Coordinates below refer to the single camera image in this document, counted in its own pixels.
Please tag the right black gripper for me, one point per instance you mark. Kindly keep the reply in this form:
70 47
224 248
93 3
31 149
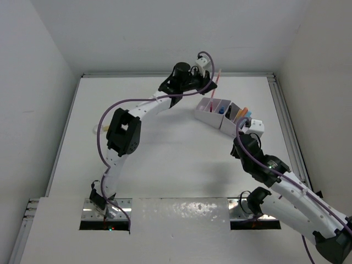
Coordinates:
233 152

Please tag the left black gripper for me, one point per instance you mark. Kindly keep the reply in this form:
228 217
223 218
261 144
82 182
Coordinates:
203 81

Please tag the large black scissors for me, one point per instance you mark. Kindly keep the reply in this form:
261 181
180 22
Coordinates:
228 112

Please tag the orange cap highlighter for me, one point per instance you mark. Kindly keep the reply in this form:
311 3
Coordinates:
244 112

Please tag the blue highlighter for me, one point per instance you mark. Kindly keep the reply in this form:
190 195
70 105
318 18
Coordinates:
247 117

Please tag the orange pink highlighter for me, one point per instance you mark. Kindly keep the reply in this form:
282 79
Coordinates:
239 114

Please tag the clear tape roll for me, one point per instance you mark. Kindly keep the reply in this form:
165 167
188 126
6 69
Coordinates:
96 130

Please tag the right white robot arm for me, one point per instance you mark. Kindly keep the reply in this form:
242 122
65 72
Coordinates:
287 199

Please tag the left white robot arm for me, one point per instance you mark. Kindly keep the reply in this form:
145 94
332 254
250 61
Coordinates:
123 135

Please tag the white three-slot organizer left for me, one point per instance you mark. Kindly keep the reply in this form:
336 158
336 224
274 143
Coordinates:
203 114

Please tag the white three-slot organizer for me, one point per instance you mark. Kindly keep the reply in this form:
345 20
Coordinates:
228 126
203 114

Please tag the white three-slot organizer right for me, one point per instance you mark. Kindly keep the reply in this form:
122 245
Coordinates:
228 126

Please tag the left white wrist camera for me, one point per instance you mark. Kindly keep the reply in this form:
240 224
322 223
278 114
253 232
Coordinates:
202 63

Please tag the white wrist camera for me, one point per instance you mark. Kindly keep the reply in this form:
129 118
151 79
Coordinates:
202 63
253 126

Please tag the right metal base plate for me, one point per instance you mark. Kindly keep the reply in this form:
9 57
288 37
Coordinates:
238 211

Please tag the metal base plate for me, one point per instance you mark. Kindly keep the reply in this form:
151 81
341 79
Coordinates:
238 211
90 212

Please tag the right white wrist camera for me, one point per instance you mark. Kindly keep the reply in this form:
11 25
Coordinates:
253 126

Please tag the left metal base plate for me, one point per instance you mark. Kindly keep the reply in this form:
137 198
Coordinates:
90 212

